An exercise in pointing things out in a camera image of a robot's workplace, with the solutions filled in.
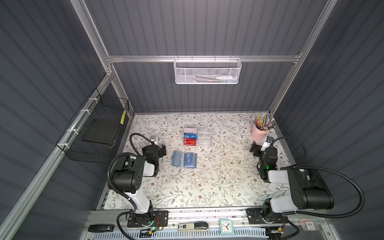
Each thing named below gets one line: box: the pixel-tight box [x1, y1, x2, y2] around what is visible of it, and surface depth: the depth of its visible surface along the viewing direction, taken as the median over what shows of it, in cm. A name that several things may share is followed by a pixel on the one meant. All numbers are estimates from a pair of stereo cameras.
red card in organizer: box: [183, 138, 197, 146], surface depth 102 cm
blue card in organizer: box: [184, 133, 198, 139], surface depth 102 cm
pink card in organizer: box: [184, 128, 197, 134], surface depth 102 cm
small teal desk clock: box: [220, 219, 234, 235], surface depth 71 cm
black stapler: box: [88, 224, 115, 233], surface depth 71 cm
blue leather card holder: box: [171, 150, 197, 169], surface depth 94 cm
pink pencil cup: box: [251, 124, 269, 141], surface depth 100 cm
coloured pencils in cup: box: [253, 113, 277, 131], surface depth 101 cm
